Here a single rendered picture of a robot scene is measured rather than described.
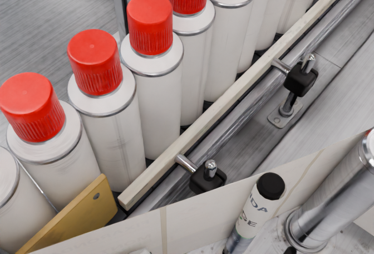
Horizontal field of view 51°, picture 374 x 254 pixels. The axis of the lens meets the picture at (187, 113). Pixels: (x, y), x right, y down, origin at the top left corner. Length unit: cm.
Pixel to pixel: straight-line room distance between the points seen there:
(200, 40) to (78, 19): 34
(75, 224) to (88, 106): 11
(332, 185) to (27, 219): 22
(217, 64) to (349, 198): 20
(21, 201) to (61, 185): 4
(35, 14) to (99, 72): 43
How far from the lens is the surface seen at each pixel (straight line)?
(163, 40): 29
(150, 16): 28
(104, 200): 36
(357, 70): 57
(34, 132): 26
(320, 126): 50
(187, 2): 32
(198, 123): 43
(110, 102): 29
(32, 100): 25
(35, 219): 33
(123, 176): 39
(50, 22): 66
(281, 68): 50
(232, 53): 41
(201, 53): 36
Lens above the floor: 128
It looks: 58 degrees down
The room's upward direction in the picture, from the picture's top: 4 degrees clockwise
